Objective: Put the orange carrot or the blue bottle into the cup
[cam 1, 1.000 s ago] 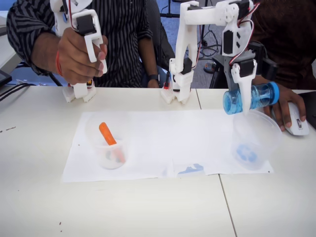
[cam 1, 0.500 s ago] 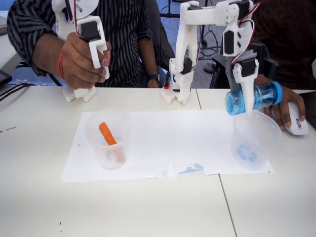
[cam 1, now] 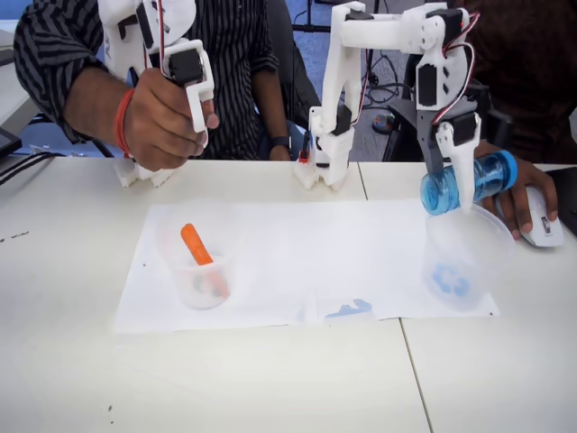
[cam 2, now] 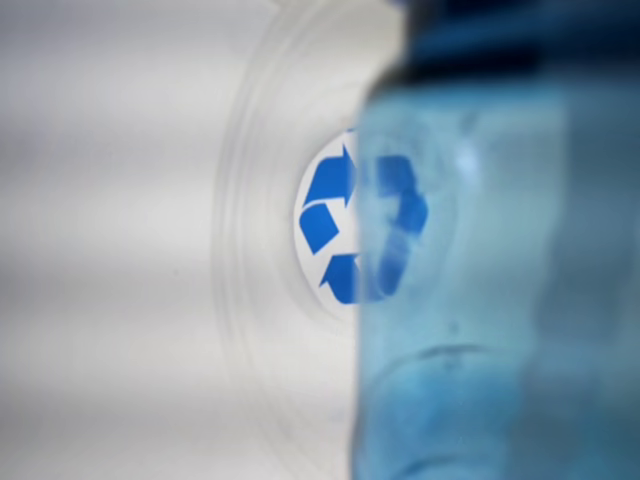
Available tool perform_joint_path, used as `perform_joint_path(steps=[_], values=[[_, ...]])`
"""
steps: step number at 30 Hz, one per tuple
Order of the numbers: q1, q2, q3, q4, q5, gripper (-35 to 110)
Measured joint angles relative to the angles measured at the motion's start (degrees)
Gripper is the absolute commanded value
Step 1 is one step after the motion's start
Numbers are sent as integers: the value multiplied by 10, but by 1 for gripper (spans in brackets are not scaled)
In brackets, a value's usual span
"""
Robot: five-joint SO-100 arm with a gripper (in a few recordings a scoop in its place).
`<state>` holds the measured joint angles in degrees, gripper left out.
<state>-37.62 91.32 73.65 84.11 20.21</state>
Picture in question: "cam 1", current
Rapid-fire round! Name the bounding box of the black floor cable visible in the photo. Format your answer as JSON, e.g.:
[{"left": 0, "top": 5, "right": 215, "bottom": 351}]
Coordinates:
[{"left": 362, "top": 49, "right": 407, "bottom": 110}]

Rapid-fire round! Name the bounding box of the blue plastic bottle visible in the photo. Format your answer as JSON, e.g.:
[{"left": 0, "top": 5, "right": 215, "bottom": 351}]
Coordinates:
[{"left": 419, "top": 150, "right": 519, "bottom": 218}]

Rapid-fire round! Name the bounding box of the orange wrist band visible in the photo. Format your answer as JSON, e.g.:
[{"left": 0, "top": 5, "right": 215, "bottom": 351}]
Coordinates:
[{"left": 114, "top": 88, "right": 137, "bottom": 160}]

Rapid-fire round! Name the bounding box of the orange carrot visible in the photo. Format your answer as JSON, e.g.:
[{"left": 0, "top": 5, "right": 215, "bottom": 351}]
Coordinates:
[{"left": 180, "top": 222, "right": 229, "bottom": 298}]

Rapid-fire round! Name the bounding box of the black flat pad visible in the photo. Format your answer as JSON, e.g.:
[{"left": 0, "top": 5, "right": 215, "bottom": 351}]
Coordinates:
[{"left": 543, "top": 165, "right": 577, "bottom": 238}]

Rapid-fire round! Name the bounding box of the black office chair with armrest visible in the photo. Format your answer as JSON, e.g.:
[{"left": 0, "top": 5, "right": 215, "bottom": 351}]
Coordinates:
[{"left": 382, "top": 53, "right": 429, "bottom": 162}]

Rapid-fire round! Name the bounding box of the dark office chair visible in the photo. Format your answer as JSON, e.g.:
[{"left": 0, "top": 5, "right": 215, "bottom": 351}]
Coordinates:
[{"left": 265, "top": 0, "right": 322, "bottom": 161}]

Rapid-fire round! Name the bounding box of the white computer mouse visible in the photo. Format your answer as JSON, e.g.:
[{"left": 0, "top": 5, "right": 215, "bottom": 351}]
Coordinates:
[{"left": 517, "top": 186, "right": 565, "bottom": 249}]

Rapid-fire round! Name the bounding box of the black metal rack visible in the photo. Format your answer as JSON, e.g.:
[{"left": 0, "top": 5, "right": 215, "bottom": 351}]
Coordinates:
[{"left": 291, "top": 0, "right": 384, "bottom": 88}]

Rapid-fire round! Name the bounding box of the orange device on floor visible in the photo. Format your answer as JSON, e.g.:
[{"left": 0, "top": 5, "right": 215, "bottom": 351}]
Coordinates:
[{"left": 371, "top": 114, "right": 396, "bottom": 134}]

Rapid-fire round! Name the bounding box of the black webcam on mount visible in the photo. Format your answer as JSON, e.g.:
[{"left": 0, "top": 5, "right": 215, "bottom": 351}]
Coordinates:
[{"left": 471, "top": 83, "right": 514, "bottom": 148}]

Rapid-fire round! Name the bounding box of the large clear cup recycling mark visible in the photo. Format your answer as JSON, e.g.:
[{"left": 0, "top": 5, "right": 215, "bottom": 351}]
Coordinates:
[{"left": 418, "top": 202, "right": 517, "bottom": 313}]

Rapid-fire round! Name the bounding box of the small clear plastic cup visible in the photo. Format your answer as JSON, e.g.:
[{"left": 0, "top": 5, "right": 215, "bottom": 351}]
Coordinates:
[{"left": 155, "top": 202, "right": 245, "bottom": 310}]

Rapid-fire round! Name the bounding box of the black tablet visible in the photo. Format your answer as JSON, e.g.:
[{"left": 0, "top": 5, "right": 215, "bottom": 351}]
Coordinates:
[{"left": 0, "top": 127, "right": 23, "bottom": 157}]

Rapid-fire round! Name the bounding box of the red and black plug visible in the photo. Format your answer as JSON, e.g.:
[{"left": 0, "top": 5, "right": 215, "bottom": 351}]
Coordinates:
[{"left": 298, "top": 130, "right": 313, "bottom": 164}]

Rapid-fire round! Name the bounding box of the right hand of brown-shirt person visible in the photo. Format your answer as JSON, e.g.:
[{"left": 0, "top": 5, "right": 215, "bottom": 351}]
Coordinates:
[{"left": 477, "top": 139, "right": 561, "bottom": 239}]

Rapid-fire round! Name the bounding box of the white paper sheet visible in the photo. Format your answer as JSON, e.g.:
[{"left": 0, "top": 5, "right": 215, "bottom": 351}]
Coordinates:
[
  {"left": 114, "top": 202, "right": 319, "bottom": 336},
  {"left": 310, "top": 198, "right": 503, "bottom": 322}
]

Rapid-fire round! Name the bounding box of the person in striped shirt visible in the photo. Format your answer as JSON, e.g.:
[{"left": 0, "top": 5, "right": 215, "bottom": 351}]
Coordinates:
[{"left": 13, "top": 0, "right": 281, "bottom": 161}]

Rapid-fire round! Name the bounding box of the left forearm of striped-shirt person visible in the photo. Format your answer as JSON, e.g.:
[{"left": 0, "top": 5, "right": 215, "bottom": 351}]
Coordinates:
[{"left": 251, "top": 67, "right": 290, "bottom": 139}]

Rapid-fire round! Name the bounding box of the white leader robot arm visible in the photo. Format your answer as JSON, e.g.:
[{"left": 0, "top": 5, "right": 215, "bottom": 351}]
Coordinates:
[{"left": 96, "top": 0, "right": 216, "bottom": 189}]

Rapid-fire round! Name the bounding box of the person in brown shirt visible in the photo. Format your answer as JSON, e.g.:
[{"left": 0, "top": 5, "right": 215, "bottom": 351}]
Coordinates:
[{"left": 463, "top": 0, "right": 577, "bottom": 164}]

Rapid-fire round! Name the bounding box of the right hand of striped-shirt person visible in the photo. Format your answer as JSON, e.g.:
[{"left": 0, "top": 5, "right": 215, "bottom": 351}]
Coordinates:
[{"left": 124, "top": 67, "right": 222, "bottom": 173}]

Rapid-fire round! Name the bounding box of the right forearm of striped-shirt person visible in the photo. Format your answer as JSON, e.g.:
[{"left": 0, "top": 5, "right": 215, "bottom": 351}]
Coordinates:
[{"left": 62, "top": 58, "right": 133, "bottom": 146}]

